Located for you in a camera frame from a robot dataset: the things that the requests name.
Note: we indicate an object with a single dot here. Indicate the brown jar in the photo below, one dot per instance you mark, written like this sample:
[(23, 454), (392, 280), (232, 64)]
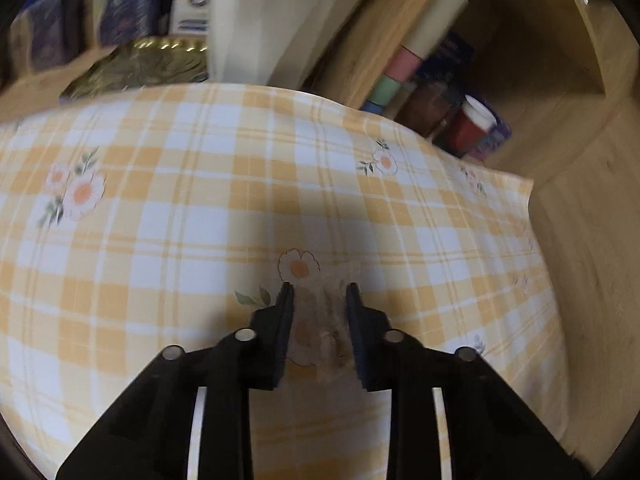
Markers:
[(425, 107)]

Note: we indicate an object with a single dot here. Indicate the white flower pot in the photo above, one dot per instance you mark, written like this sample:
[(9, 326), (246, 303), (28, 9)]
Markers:
[(270, 25)]

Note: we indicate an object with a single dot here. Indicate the clear plastic wrapper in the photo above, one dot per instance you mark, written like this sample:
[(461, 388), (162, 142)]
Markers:
[(322, 320)]

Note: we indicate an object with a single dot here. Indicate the blue white carton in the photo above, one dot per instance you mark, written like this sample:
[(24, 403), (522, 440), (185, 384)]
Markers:
[(192, 10)]

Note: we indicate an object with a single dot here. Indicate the yellow plaid floral tablecloth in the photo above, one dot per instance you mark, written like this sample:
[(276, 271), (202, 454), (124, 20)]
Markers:
[(175, 235)]

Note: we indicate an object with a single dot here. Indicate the stack of pastel cups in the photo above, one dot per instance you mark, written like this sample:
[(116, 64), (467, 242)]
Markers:
[(425, 40)]

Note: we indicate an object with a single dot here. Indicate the small blue purple box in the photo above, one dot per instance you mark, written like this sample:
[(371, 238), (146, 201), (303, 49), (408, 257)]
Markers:
[(492, 142)]

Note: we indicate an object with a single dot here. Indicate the wooden sideboard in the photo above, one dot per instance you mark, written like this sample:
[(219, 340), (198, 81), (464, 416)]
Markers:
[(50, 80)]

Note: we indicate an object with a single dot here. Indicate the wooden shelf unit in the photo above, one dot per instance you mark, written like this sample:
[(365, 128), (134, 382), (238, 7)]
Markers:
[(550, 60)]

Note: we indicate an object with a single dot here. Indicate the gold purple gift box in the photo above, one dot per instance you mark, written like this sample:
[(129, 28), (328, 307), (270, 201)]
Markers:
[(55, 25), (140, 0)]

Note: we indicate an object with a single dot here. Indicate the dark blue shelf box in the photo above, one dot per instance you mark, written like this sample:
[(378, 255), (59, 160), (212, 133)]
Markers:
[(452, 57)]

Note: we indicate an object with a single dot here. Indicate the gold leaf tray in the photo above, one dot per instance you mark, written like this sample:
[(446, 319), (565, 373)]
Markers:
[(145, 67)]

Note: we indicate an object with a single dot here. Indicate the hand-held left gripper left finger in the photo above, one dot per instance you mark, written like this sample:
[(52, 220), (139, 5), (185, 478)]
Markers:
[(282, 335)]

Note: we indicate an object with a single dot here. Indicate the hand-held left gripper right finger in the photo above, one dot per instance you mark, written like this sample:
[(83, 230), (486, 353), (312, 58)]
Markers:
[(359, 345)]

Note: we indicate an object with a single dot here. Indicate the red paper cup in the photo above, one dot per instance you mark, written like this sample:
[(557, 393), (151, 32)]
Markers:
[(467, 127)]

